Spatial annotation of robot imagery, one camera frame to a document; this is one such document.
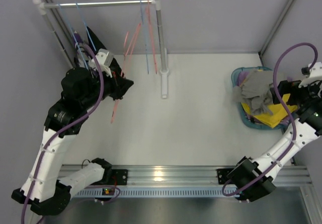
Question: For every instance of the blue wire hanger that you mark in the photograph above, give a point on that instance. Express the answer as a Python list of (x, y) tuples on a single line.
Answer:
[(86, 27), (145, 35), (76, 44)]

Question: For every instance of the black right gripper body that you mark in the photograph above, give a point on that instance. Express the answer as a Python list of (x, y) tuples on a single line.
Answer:
[(282, 90)]

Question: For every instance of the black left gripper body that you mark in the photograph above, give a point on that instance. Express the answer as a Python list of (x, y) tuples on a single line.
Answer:
[(110, 64)]

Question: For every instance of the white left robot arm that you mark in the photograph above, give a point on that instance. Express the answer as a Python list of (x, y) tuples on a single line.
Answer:
[(44, 191)]

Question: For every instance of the purple trousers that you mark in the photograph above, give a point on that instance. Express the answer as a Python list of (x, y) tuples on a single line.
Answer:
[(254, 91)]

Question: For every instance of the yellow garment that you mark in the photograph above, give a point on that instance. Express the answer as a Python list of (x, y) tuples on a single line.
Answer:
[(261, 108)]

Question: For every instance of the aluminium mounting rail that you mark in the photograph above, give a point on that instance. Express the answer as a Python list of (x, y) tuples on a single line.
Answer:
[(162, 181)]

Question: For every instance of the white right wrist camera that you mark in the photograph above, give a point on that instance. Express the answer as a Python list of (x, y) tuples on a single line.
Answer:
[(314, 75)]

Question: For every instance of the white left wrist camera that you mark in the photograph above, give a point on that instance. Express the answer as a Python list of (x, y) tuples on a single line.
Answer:
[(104, 58)]

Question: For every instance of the purple white patterned garment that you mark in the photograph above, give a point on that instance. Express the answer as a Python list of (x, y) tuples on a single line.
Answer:
[(77, 59)]

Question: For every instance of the grey beige garment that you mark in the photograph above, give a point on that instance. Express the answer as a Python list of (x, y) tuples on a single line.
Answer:
[(257, 82)]

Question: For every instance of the white clothes rack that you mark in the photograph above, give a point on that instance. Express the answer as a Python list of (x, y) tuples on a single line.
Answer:
[(164, 71)]

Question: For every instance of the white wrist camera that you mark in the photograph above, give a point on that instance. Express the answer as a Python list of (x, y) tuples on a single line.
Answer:
[(314, 75), (104, 58)]

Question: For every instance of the pink wire hanger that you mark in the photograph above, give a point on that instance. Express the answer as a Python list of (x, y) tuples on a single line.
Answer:
[(128, 48), (151, 37)]

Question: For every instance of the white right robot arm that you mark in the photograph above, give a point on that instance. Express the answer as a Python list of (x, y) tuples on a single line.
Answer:
[(253, 179)]

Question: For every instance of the teal transparent plastic basin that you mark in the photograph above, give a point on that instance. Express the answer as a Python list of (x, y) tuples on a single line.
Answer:
[(237, 76)]

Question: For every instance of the black garment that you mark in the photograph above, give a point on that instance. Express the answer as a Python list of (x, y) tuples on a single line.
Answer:
[(114, 65)]

